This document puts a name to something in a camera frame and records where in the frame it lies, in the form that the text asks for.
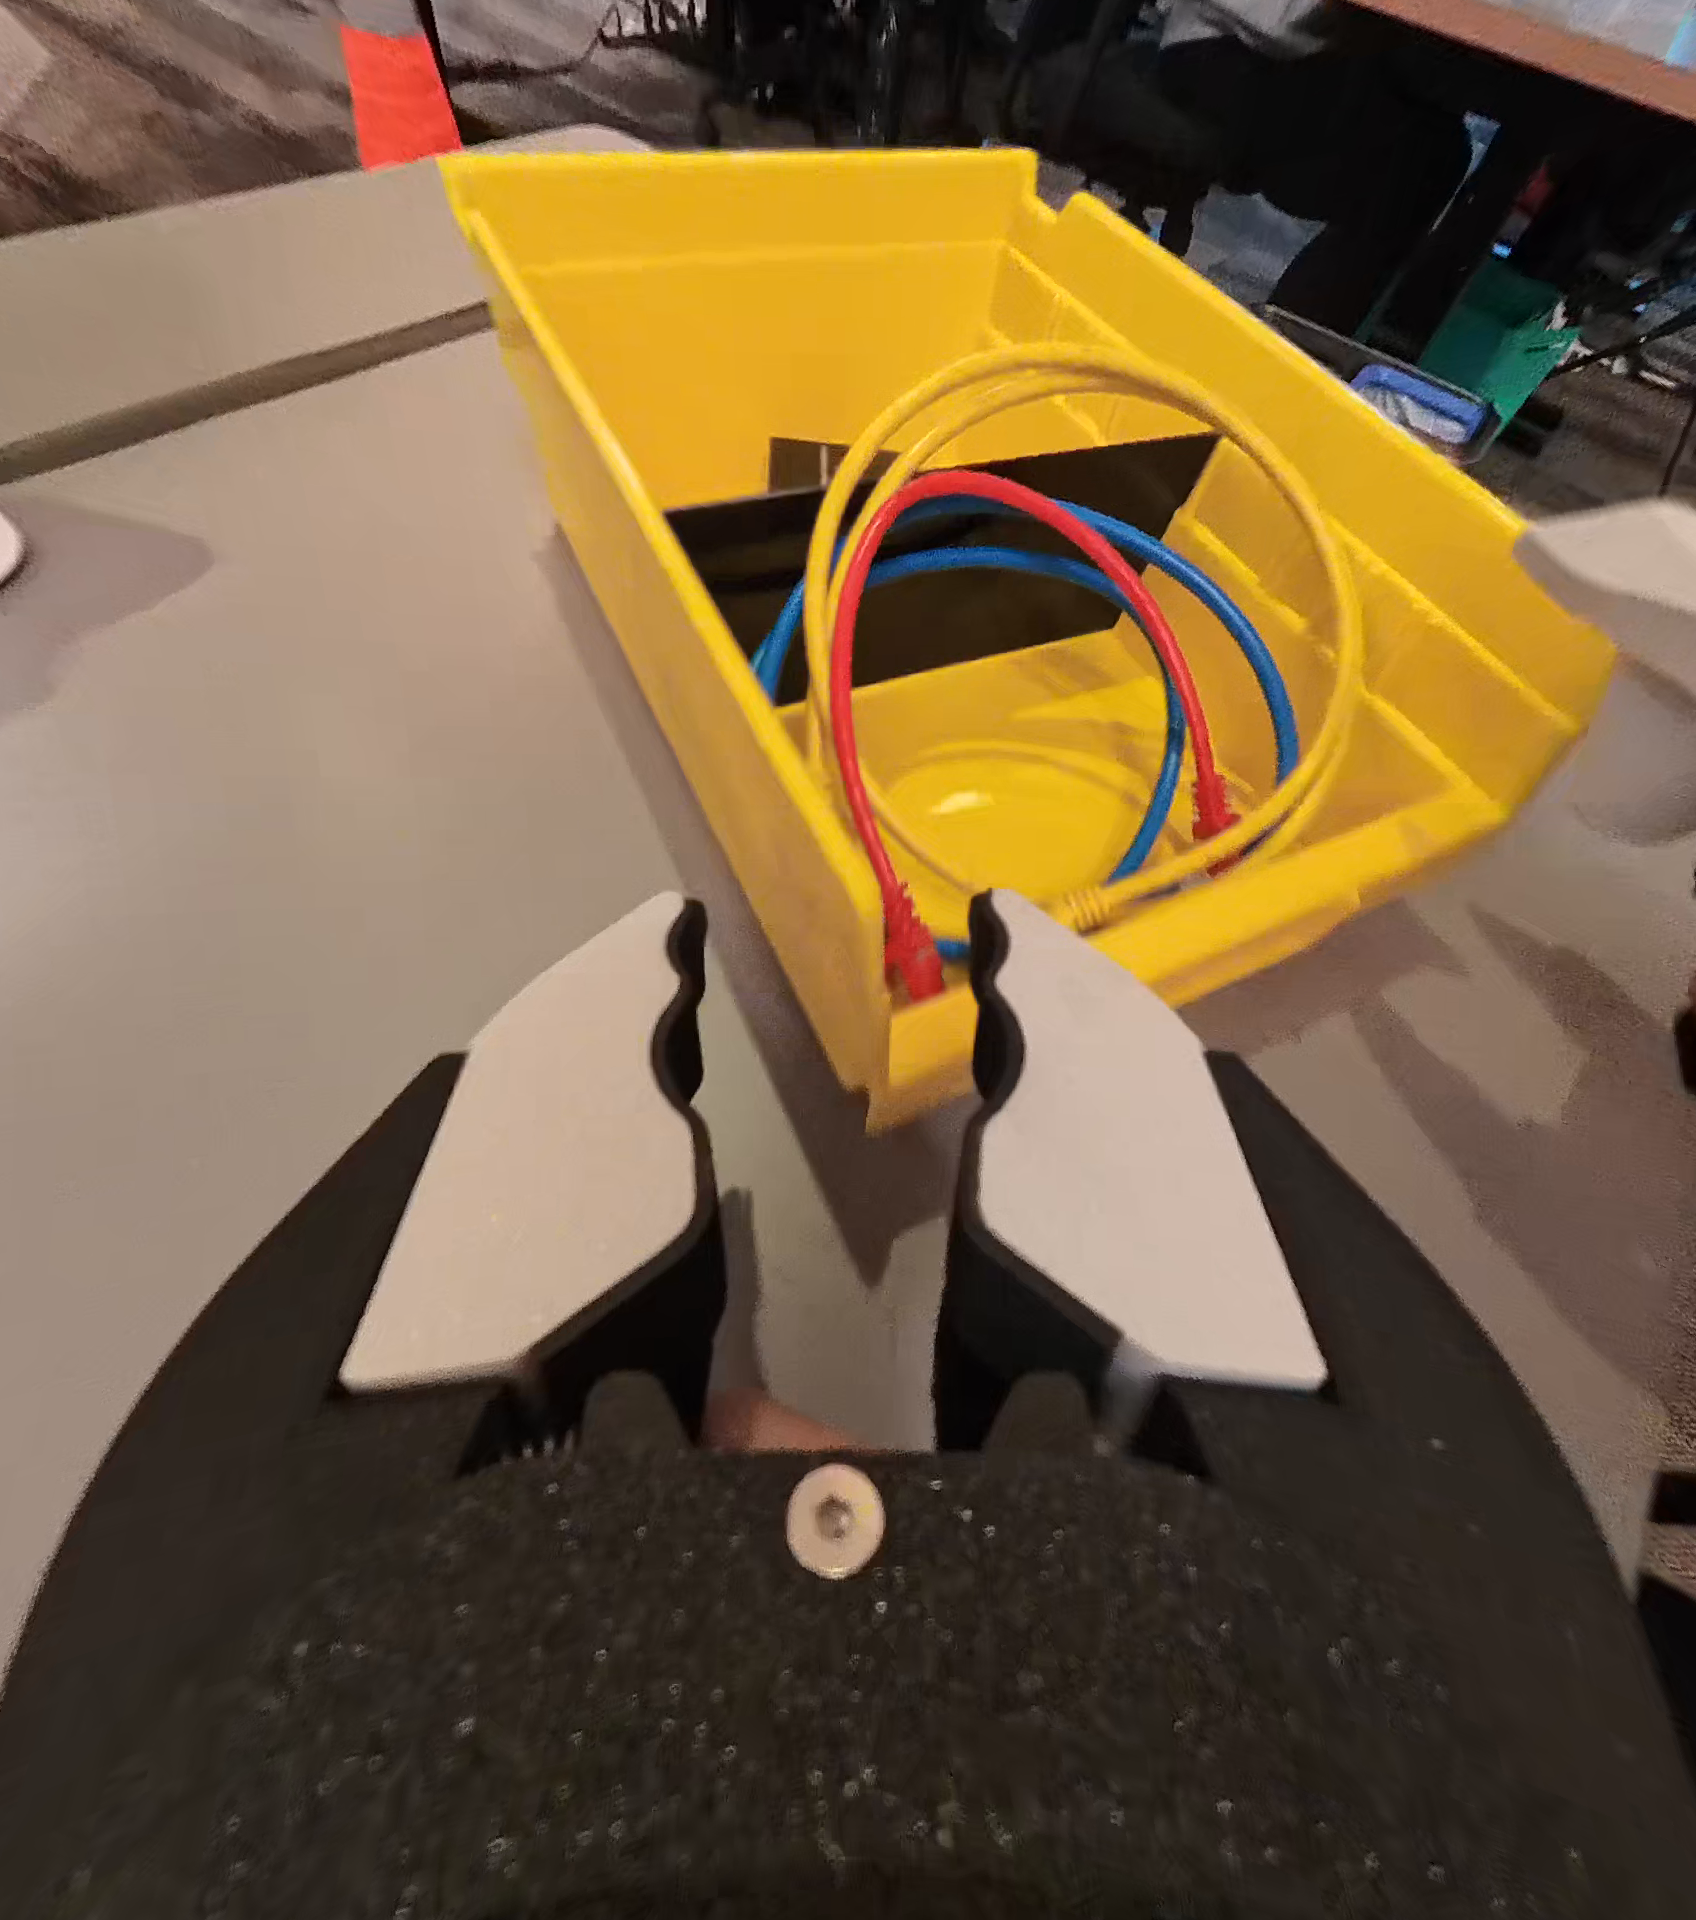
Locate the green box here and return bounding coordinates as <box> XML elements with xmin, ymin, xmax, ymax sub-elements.
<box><xmin>1419</xmin><ymin>257</ymin><xmax>1583</xmax><ymax>437</ymax></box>

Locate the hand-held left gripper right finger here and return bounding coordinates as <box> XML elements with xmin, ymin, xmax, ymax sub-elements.
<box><xmin>932</xmin><ymin>888</ymin><xmax>1330</xmax><ymax>1450</ymax></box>

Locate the red ethernet cable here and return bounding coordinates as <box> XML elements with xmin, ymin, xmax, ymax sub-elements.
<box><xmin>831</xmin><ymin>470</ymin><xmax>1248</xmax><ymax>1004</ymax></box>

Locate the orange traffic cone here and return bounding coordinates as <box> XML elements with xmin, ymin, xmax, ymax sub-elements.
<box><xmin>339</xmin><ymin>0</ymin><xmax>465</xmax><ymax>170</ymax></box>

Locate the yellow plastic bin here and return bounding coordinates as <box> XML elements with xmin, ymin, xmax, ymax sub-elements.
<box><xmin>438</xmin><ymin>143</ymin><xmax>1620</xmax><ymax>1133</ymax></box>

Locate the blue ethernet cable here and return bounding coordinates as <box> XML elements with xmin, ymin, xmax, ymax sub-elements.
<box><xmin>751</xmin><ymin>501</ymin><xmax>1304</xmax><ymax>962</ymax></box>

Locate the metal tray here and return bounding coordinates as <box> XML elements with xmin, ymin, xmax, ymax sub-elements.
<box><xmin>1261</xmin><ymin>305</ymin><xmax>1502</xmax><ymax>468</ymax></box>

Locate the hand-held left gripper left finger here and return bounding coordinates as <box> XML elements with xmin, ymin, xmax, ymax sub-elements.
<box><xmin>339</xmin><ymin>891</ymin><xmax>729</xmax><ymax>1411</ymax></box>

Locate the black bin divider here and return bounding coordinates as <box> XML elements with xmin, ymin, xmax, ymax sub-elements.
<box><xmin>663</xmin><ymin>434</ymin><xmax>1222</xmax><ymax>708</ymax></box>

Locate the yellow ethernet cable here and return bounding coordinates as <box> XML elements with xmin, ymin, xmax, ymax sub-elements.
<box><xmin>802</xmin><ymin>341</ymin><xmax>1369</xmax><ymax>932</ymax></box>

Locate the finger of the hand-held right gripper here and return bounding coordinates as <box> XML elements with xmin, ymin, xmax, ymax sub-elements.
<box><xmin>1515</xmin><ymin>497</ymin><xmax>1696</xmax><ymax>849</ymax></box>

